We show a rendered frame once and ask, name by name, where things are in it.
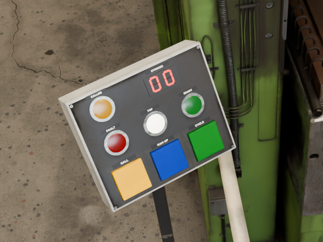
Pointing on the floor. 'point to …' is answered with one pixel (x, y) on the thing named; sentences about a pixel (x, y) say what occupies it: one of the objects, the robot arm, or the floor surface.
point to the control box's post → (163, 213)
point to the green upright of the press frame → (270, 45)
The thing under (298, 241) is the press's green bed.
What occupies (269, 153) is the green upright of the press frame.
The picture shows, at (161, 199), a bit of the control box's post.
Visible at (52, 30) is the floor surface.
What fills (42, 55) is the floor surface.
